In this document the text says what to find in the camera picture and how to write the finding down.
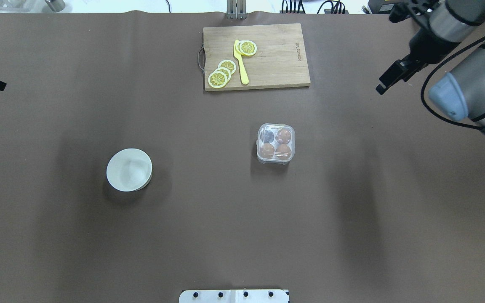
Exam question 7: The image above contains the yellow plastic knife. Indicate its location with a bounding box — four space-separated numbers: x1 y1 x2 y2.
233 40 250 85

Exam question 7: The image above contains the brown egg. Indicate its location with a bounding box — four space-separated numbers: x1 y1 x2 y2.
275 128 293 145
275 144 292 160
260 143 275 159

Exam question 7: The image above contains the white mounting plate bottom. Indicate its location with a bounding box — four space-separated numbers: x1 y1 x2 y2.
179 288 290 303

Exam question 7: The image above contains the aluminium frame post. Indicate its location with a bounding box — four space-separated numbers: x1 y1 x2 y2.
226 0 248 20

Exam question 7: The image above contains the silver metal cylinder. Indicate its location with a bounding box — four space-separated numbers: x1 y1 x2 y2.
45 0 66 12

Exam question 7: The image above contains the clear plastic egg box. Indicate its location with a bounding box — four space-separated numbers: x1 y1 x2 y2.
256 123 295 165

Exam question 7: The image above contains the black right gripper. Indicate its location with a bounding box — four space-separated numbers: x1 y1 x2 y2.
376 54 429 95

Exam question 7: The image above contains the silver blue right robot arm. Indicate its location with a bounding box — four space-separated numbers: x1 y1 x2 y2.
376 0 485 136

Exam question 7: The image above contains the brown egg in box front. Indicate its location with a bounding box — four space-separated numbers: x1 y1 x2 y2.
275 144 292 160

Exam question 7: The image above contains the lemon slice front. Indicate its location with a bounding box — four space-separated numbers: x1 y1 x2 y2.
207 69 231 89

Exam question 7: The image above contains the wooden cutting board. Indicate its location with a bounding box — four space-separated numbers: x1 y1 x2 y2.
203 23 311 92

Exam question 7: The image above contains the white bowl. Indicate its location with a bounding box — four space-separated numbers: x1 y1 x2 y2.
106 148 153 192

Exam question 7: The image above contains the lemon slice middle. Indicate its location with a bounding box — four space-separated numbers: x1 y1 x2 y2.
218 59 237 74

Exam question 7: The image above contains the lemon slice near knife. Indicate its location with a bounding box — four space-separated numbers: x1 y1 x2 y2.
236 40 257 57

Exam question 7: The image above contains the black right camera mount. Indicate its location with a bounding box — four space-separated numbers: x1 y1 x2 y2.
389 0 440 23

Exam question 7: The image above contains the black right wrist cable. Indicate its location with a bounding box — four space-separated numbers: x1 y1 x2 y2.
420 25 485 129

